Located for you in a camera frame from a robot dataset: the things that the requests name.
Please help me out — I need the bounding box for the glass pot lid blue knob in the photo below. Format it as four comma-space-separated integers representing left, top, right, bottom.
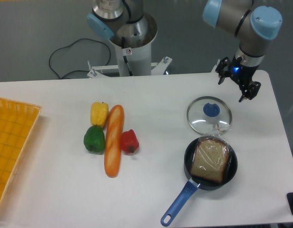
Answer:
186, 95, 233, 136

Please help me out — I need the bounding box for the bagged bread slice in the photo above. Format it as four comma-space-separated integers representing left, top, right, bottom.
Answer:
189, 131, 233, 185

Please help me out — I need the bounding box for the black floor cable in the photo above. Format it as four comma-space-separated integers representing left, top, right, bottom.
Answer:
48, 38, 111, 79

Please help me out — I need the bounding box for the yellow bell pepper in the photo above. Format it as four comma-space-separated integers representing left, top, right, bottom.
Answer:
90, 102, 109, 128

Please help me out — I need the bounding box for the yellow woven basket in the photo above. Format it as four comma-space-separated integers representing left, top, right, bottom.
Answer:
0, 97, 42, 207

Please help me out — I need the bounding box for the orange baguette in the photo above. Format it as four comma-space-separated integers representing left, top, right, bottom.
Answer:
104, 104, 124, 178

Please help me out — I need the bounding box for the white pedestal base frame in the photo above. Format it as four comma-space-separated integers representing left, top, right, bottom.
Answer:
86, 56, 221, 78

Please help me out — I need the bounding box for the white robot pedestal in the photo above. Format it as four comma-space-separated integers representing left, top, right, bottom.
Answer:
110, 13, 158, 76

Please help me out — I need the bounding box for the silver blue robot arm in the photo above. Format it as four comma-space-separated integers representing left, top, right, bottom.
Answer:
86, 0, 283, 100

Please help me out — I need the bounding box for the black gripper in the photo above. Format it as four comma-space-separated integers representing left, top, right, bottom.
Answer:
215, 57, 261, 102

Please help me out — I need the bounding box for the dark frying pan blue handle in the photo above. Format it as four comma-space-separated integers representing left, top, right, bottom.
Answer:
161, 136, 238, 227

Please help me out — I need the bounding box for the green bell pepper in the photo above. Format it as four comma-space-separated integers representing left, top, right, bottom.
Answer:
84, 125, 105, 154

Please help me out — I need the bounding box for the red bell pepper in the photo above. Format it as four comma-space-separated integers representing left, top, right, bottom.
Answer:
121, 129, 140, 154

